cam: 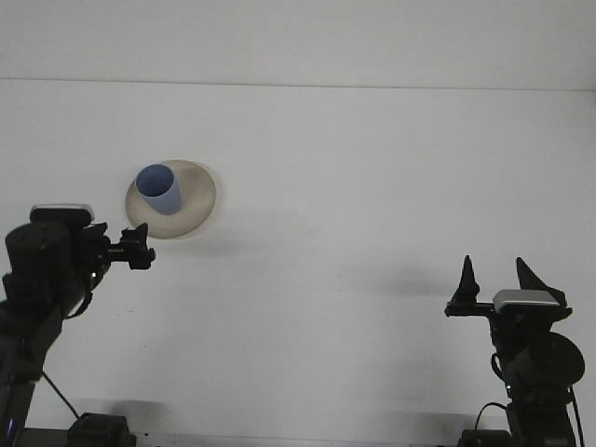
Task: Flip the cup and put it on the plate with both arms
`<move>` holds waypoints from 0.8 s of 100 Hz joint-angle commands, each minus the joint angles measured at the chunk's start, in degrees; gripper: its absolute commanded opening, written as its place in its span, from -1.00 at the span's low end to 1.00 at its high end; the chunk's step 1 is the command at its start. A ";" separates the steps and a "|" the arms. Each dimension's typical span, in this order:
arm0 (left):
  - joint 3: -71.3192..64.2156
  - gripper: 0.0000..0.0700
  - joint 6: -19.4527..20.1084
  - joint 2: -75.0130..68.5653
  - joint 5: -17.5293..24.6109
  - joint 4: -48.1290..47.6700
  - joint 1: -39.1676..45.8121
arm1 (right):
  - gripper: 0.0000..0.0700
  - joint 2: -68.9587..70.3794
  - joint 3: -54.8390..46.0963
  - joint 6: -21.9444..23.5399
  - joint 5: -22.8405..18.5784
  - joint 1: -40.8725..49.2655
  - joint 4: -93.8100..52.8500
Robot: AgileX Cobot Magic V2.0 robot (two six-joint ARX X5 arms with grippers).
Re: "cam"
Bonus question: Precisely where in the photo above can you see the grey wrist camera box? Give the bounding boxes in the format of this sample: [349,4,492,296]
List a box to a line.
[29,203,97,225]
[493,289,560,312]

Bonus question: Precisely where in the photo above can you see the pale blue cup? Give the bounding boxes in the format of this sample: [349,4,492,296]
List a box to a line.
[134,163,182,216]

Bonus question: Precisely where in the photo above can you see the pale round plate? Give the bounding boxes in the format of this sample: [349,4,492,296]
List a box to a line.
[124,158,219,241]

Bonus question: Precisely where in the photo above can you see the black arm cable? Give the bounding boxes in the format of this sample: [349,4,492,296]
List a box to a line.
[40,371,80,416]
[473,352,587,447]

